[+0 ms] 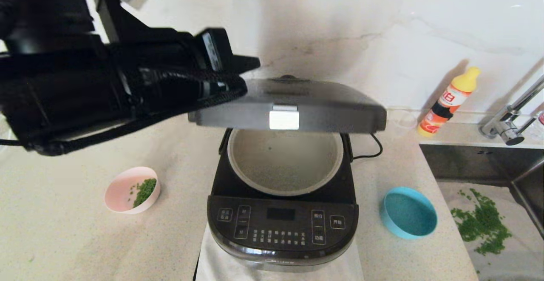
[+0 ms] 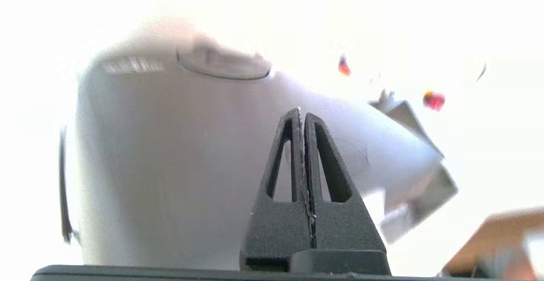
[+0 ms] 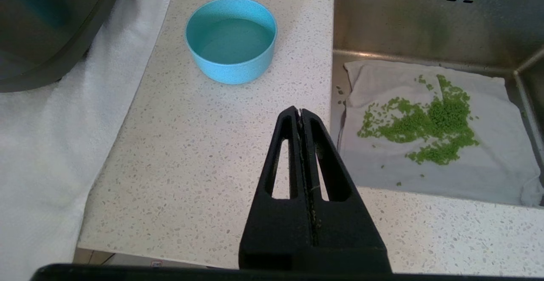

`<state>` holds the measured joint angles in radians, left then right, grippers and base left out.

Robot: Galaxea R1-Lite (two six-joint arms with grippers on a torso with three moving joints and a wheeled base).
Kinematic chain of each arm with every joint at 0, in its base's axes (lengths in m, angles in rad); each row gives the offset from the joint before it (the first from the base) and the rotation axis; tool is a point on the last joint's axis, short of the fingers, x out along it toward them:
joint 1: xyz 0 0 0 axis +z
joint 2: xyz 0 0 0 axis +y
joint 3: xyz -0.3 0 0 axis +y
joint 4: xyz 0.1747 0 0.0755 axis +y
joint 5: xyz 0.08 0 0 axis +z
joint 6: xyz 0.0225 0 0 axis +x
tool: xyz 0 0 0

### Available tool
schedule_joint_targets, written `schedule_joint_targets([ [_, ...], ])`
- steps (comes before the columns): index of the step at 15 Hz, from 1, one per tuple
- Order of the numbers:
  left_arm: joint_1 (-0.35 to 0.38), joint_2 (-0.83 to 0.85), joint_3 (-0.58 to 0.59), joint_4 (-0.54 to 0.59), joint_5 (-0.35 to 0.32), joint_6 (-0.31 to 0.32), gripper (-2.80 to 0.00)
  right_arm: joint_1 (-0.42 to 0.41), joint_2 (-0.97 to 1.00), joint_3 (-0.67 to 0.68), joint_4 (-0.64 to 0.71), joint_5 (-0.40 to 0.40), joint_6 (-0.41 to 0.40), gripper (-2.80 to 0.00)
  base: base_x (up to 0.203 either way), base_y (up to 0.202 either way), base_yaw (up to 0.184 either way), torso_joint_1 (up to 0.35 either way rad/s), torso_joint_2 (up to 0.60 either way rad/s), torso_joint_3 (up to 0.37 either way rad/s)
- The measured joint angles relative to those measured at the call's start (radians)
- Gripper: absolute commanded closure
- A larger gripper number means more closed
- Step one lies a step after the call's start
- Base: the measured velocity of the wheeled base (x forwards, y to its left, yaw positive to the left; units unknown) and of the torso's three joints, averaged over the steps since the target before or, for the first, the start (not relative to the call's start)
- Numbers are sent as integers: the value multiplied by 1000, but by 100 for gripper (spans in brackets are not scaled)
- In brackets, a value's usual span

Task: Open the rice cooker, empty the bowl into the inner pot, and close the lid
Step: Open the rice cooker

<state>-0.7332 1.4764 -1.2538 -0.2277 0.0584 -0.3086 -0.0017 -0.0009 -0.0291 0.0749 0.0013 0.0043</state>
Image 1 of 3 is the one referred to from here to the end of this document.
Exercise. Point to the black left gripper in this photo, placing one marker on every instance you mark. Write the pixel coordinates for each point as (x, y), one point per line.
(170, 60)

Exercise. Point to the black rice cooker lid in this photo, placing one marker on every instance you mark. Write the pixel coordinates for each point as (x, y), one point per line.
(323, 102)

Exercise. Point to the chopped green vegetables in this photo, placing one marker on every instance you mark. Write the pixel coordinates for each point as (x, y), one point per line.
(146, 189)

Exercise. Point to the pink bowl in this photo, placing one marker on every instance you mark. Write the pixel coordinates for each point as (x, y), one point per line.
(121, 191)

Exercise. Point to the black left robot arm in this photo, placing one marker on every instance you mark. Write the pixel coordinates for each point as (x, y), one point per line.
(42, 94)

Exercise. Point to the white inner pot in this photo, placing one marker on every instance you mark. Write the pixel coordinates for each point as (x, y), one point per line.
(284, 166)

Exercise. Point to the black rice cooker base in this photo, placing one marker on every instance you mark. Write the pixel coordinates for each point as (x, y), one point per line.
(280, 230)

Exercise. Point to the white towel under cooker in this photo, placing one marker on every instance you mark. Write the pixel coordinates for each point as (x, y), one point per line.
(221, 268)

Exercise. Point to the blue bowl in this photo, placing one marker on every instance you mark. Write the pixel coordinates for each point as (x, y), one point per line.
(408, 213)

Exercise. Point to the clear plastic cup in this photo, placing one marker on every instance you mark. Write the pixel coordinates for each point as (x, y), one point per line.
(401, 121)

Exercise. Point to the yellow orange squeeze bottle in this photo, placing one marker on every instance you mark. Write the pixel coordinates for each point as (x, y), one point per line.
(446, 102)

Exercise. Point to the stainless steel sink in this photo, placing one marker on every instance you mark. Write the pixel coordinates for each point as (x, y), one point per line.
(467, 162)

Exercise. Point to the chrome faucet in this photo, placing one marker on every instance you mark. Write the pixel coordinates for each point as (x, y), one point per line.
(503, 128)

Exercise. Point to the green grains on sink towel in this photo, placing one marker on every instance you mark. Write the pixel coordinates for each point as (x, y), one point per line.
(484, 225)

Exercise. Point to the clear plastic water bottle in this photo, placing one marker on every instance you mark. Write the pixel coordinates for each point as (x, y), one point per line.
(539, 128)

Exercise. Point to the white towel in sink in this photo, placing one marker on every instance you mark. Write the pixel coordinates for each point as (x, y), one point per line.
(510, 264)

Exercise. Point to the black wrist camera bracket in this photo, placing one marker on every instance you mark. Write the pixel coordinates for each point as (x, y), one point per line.
(114, 17)

